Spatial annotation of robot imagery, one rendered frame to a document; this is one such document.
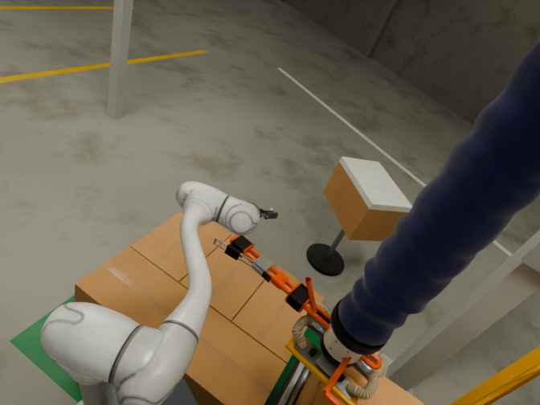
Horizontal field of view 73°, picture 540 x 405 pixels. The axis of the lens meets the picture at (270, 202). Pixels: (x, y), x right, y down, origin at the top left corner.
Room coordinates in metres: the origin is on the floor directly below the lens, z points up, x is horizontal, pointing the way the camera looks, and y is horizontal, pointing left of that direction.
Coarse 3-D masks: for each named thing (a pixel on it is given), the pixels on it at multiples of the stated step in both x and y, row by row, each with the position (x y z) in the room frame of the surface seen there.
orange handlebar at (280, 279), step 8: (248, 256) 1.15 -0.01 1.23; (256, 256) 1.18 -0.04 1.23; (280, 272) 1.14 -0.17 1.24; (272, 280) 1.09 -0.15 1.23; (280, 280) 1.09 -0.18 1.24; (288, 280) 1.12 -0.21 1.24; (280, 288) 1.07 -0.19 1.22; (312, 312) 1.01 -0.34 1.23; (320, 312) 1.03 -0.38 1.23; (320, 320) 0.99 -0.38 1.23; (328, 328) 0.97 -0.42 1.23; (344, 360) 0.86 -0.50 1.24; (368, 360) 0.90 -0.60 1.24; (376, 360) 0.92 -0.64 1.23; (344, 368) 0.83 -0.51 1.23; (376, 368) 0.89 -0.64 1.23; (336, 376) 0.78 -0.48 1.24; (328, 384) 0.74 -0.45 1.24; (328, 392) 0.71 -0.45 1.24; (328, 400) 0.69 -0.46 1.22; (336, 400) 0.69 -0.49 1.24
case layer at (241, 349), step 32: (128, 256) 1.41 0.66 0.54; (160, 256) 1.51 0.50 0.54; (224, 256) 1.73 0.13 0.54; (96, 288) 1.13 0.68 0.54; (128, 288) 1.21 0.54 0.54; (160, 288) 1.29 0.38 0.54; (224, 288) 1.48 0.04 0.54; (256, 288) 1.59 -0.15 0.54; (288, 288) 1.70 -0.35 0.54; (160, 320) 1.11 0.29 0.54; (224, 320) 1.28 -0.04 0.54; (256, 320) 1.37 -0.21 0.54; (288, 320) 1.46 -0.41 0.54; (224, 352) 1.09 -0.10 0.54; (256, 352) 1.17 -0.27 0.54; (288, 352) 1.25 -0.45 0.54; (192, 384) 0.89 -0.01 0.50; (224, 384) 0.93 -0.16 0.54; (256, 384) 1.00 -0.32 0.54
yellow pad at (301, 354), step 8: (288, 344) 0.91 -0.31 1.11; (296, 344) 0.92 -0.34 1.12; (312, 344) 0.95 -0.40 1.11; (296, 352) 0.89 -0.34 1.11; (304, 352) 0.90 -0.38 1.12; (312, 352) 0.90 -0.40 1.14; (320, 352) 0.93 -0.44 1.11; (304, 360) 0.87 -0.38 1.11; (312, 360) 0.88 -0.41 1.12; (312, 368) 0.85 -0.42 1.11; (320, 368) 0.86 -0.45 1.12; (320, 376) 0.83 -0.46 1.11; (328, 376) 0.84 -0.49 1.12; (344, 376) 0.85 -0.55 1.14; (336, 384) 0.82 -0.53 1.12; (344, 384) 0.84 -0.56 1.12; (336, 392) 0.80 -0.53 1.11; (344, 392) 0.81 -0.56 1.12; (344, 400) 0.78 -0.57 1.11; (352, 400) 0.79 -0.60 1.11
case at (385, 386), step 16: (352, 368) 1.04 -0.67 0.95; (304, 384) 1.10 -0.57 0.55; (320, 384) 0.91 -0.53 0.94; (384, 384) 1.03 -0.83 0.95; (304, 400) 0.92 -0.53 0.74; (320, 400) 0.83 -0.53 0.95; (368, 400) 0.92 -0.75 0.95; (384, 400) 0.96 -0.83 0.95; (400, 400) 0.99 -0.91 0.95; (416, 400) 1.02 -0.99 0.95
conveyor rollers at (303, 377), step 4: (304, 368) 1.20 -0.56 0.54; (304, 372) 1.17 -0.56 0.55; (308, 372) 1.18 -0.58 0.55; (300, 376) 1.14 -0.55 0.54; (304, 376) 1.15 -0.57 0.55; (308, 376) 1.17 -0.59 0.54; (300, 380) 1.12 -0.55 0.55; (304, 380) 1.13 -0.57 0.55; (296, 384) 1.09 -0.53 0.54; (300, 384) 1.10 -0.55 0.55; (296, 388) 1.07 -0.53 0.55; (300, 388) 1.08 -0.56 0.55; (292, 392) 1.04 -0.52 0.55; (296, 392) 1.05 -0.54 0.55; (300, 392) 1.06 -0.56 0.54; (292, 396) 1.02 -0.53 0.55; (296, 396) 1.03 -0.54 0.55; (288, 400) 0.99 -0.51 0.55; (292, 400) 1.00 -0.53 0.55; (296, 400) 1.01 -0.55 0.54; (288, 404) 0.97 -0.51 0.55; (292, 404) 0.98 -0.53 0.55
